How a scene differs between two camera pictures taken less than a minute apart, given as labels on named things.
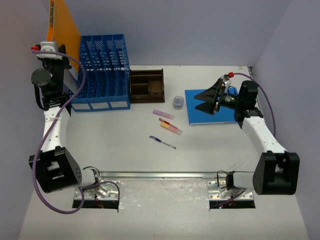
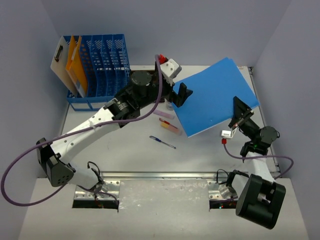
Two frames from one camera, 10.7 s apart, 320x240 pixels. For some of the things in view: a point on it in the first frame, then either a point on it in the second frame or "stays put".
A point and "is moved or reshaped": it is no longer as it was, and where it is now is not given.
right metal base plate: x=217 y=190 stays put
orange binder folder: x=63 y=30 is moved or reshaped
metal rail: x=170 y=175 stays put
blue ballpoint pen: x=166 y=143 stays put
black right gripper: x=211 y=105 to x=240 y=110
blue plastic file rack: x=106 y=86 stays put
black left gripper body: x=63 y=55 to x=175 y=94
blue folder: x=224 y=114 is moved or reshaped
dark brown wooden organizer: x=147 y=86 stays put
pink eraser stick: x=163 y=114 stays put
